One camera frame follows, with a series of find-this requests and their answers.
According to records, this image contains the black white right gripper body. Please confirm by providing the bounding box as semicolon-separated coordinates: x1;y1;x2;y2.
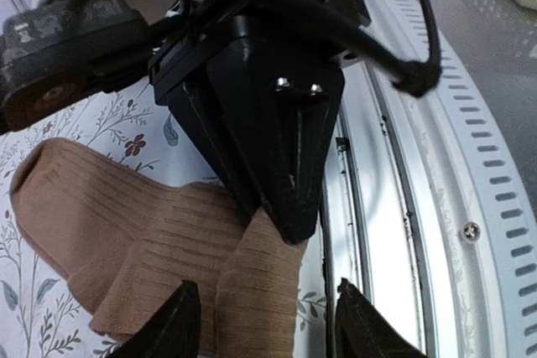
1;0;369;132

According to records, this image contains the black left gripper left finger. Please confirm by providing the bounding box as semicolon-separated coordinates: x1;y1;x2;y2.
110;281;201;358

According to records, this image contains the floral patterned table mat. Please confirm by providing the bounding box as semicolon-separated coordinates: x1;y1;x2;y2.
1;80;326;357

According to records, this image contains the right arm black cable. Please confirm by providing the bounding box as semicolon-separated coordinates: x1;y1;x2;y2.
117;0;444;99

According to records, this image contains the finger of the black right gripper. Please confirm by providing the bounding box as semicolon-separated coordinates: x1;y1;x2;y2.
207;38;345;244
149;14;269;217

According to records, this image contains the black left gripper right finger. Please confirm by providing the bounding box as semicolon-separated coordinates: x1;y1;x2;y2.
335;278;426;358

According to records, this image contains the brown ribbed sock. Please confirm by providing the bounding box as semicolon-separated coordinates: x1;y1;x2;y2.
9;138;305;357

